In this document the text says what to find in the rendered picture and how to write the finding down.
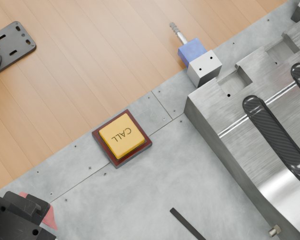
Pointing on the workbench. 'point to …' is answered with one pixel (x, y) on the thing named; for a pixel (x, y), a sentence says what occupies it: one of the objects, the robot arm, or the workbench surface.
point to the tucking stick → (186, 224)
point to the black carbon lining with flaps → (264, 127)
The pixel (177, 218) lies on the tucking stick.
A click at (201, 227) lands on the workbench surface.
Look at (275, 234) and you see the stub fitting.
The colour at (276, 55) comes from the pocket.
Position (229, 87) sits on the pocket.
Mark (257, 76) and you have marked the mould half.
